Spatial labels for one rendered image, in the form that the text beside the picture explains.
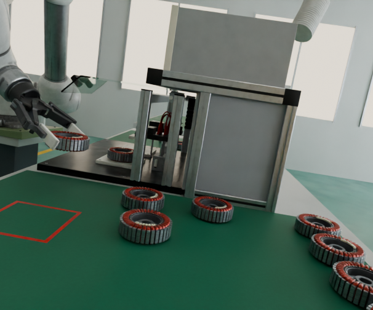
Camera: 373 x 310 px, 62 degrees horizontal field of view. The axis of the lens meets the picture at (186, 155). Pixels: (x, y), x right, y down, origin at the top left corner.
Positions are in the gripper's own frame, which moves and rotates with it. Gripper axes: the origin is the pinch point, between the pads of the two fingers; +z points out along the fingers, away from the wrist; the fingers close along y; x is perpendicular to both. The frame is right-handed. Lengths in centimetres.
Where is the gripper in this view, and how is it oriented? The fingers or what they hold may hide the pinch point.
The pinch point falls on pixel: (67, 139)
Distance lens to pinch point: 90.6
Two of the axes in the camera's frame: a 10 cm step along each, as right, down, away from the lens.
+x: 6.1, -7.3, -2.9
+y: -3.2, 1.1, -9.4
